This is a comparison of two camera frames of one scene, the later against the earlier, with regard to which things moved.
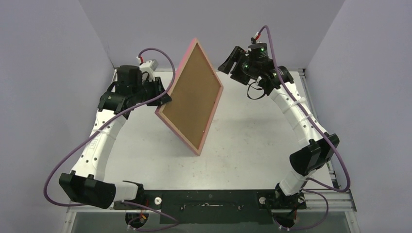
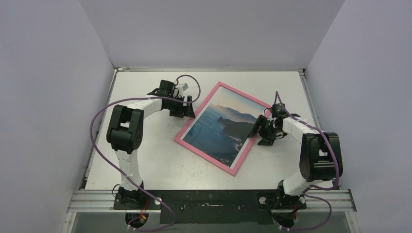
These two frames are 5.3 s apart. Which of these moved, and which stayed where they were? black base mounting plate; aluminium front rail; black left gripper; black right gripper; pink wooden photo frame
Moved: black left gripper; black right gripper; pink wooden photo frame
Stayed: black base mounting plate; aluminium front rail
